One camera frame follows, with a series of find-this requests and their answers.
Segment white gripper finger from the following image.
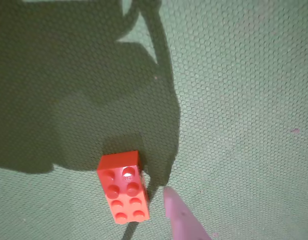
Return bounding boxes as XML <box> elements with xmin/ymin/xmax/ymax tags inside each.
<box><xmin>163</xmin><ymin>186</ymin><xmax>212</xmax><ymax>240</ymax></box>

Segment orange lego block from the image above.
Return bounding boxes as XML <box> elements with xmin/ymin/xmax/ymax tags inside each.
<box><xmin>97</xmin><ymin>149</ymin><xmax>151</xmax><ymax>225</ymax></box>

